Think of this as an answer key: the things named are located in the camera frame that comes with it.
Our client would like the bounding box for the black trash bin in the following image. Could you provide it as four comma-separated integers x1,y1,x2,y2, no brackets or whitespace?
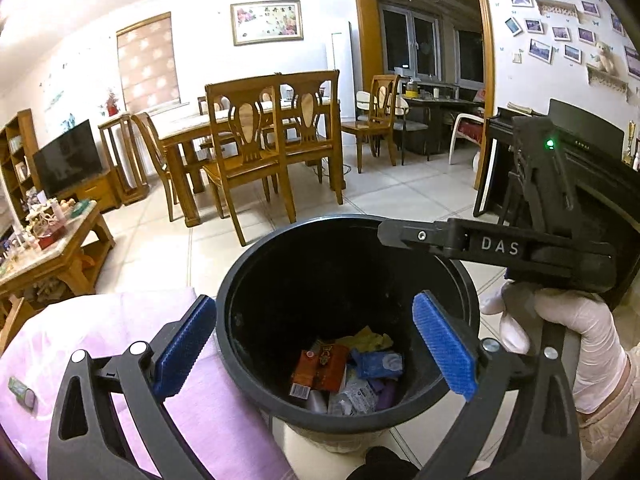
215,214,482,444

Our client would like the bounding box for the wooden doorway frame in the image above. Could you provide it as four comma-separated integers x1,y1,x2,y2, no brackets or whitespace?
354,0,496,192

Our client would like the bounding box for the group of wall photo frames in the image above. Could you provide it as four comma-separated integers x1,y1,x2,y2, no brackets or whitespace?
502,0,640,79

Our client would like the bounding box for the wooden coffee table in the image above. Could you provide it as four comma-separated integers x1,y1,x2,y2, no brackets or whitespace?
0,200,117,357

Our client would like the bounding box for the black piano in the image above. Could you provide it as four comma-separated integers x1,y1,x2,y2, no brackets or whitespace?
472,99,640,311

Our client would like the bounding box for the cream backed chair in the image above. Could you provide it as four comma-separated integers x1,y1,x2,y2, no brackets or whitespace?
356,91,409,134

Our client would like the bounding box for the white crumpled packet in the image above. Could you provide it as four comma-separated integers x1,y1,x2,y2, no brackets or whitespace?
327,377,379,416

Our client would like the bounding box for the tall wooden side stand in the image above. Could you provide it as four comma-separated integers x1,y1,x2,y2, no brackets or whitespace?
97,112,151,207

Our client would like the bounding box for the wooden dining table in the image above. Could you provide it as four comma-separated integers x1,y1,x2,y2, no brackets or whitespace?
157,97,342,229

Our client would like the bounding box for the dark sunroom table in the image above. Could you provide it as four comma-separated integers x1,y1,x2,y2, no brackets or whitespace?
400,95,487,157

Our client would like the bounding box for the wooden television stand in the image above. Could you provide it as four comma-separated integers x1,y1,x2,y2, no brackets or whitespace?
59,170,122,214

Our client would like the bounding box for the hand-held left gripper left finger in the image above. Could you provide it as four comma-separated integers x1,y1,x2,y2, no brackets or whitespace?
47,294,218,480

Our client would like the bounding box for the sunroom window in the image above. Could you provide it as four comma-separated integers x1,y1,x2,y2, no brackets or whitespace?
377,2,486,89

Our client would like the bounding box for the framed floral wall picture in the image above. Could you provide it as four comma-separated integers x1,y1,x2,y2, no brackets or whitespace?
230,1,305,47

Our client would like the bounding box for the yellow wrapper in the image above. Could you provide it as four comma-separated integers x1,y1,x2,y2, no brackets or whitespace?
335,326,396,354

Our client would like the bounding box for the purple blanket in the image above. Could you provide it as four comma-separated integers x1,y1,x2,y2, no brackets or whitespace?
0,287,301,480

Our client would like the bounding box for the white standing air conditioner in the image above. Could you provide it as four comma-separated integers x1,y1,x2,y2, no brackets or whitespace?
325,32,354,112

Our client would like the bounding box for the gold trophy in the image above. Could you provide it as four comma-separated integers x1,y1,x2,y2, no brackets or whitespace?
622,120,640,167

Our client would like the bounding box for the purple wrapper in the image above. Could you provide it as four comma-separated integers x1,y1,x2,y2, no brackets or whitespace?
372,379,399,410

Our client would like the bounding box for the white wall shelf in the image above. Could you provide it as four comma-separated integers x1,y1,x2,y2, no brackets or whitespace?
586,62,629,94

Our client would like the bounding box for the person's right forearm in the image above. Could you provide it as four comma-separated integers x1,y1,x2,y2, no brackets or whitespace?
575,355,640,478

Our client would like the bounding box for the person's right hand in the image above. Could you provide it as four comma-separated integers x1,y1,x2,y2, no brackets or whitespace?
479,280,627,415

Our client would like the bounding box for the black flat television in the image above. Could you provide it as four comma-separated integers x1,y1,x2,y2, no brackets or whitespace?
32,120,104,197

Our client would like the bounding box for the wooden dining chair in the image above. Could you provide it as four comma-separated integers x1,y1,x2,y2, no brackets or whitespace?
272,70,346,206
131,111,182,224
342,75,402,174
202,80,299,247

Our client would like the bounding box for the white plastic chair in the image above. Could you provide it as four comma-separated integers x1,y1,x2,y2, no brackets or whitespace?
448,112,489,166

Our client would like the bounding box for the orange juice carton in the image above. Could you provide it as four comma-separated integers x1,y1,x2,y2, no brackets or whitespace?
291,349,323,400

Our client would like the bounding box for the pile of small tabletop items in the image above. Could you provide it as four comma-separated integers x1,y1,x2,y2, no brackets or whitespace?
0,187,98,281

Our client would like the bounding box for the patterned window blind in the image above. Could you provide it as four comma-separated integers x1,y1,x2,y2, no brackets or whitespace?
116,12,181,114

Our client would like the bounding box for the dark cloth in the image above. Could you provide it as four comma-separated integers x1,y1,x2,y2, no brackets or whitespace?
345,445,417,480

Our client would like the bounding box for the blue tissue packet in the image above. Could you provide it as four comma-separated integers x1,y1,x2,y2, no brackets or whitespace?
351,349,404,380

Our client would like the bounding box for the red snack packet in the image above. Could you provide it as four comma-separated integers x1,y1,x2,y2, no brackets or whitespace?
312,341,351,394

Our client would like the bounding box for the small green purple packet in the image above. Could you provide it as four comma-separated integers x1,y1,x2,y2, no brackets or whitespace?
7,376,39,409

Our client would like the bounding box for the wooden bookshelf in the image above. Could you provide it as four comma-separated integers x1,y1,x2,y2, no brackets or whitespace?
0,109,44,222

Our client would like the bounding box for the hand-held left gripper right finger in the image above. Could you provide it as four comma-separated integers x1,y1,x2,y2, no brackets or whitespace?
411,289,585,480

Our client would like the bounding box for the teddy bear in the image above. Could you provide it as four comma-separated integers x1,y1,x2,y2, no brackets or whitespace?
587,40,617,74

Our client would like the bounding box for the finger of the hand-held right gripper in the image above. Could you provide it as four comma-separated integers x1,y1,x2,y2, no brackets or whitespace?
376,216,472,261

